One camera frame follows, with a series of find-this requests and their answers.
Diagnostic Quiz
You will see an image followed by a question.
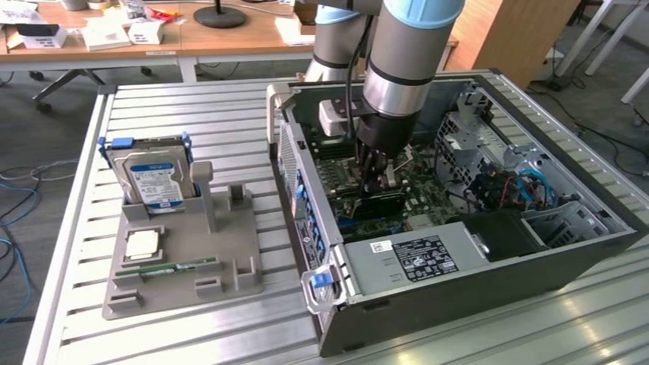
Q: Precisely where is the tall perforated drive cage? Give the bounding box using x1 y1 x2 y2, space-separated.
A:
435 89 513 191

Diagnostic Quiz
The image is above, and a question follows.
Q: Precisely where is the silver CPU chip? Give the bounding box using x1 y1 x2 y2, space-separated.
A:
126 230 164 262

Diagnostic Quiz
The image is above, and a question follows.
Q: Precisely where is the wooden desk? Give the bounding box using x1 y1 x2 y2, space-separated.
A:
0 0 184 73
180 0 460 84

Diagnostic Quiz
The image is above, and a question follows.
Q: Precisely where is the red and yellow packet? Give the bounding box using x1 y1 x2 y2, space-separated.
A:
147 7 181 24

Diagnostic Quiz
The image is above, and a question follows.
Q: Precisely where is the wooden cabinet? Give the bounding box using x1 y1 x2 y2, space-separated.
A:
445 0 583 88

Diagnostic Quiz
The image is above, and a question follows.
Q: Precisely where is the green motherboard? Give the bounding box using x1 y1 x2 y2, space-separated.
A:
307 127 463 244

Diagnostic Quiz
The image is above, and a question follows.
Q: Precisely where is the grey power supply unit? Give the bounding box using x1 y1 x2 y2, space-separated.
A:
343 221 492 297

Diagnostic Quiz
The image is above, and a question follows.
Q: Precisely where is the white table frame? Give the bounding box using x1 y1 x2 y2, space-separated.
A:
555 0 649 103

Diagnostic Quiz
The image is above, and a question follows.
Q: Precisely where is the blue wire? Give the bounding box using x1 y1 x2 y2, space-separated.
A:
516 169 559 208

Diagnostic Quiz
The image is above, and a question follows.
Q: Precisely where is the grey floor cable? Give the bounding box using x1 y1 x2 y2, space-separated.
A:
0 159 78 183

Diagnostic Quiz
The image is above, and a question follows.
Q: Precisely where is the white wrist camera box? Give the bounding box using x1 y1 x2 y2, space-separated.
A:
317 99 369 137

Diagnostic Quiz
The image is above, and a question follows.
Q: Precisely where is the hard disk with blue bracket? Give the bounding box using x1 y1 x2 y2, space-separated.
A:
96 131 200 216

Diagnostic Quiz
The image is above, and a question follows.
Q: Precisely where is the crumpled white paper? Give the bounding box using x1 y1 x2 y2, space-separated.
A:
0 3 42 24

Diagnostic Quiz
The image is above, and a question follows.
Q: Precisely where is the white box with black lid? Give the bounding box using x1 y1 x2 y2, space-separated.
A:
15 23 70 49

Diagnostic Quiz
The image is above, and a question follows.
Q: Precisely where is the small grey disk bay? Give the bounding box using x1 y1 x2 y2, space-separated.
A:
521 201 609 250

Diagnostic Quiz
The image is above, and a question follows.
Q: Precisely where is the red wire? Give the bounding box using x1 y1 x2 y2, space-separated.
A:
499 173 513 208

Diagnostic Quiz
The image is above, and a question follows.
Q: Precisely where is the brown cardboard box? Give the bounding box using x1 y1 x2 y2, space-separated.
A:
293 2 319 26

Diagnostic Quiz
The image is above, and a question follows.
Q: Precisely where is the CPU socket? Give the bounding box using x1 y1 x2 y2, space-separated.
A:
341 155 364 187

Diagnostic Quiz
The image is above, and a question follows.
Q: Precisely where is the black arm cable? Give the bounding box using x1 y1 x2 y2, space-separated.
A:
345 14 377 138

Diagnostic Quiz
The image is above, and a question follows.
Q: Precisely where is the white box with label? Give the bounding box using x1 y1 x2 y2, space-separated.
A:
126 21 167 46

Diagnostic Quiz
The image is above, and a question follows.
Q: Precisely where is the green loose RAM stick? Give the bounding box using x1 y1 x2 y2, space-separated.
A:
115 256 219 277

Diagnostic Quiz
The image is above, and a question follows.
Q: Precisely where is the black open PC case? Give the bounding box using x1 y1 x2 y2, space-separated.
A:
265 68 641 358

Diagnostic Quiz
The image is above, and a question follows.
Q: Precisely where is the black graphics card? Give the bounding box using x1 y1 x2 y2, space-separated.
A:
332 189 408 222

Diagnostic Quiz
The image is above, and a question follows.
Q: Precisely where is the white paper stack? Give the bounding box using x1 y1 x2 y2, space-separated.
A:
273 17 316 46

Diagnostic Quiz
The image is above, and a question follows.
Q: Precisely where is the blue floor cable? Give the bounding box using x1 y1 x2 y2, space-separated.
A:
0 182 40 328

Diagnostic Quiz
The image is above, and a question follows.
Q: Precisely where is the open white foam box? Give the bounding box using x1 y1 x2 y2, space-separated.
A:
80 17 134 52

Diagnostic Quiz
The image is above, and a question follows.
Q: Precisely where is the grey parts rack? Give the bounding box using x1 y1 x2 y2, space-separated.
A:
100 160 265 321

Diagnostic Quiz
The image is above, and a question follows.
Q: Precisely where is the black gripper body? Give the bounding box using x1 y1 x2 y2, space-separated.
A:
353 112 421 157

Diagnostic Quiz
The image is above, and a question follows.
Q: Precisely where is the black lamp base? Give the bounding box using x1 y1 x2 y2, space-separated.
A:
192 0 248 30

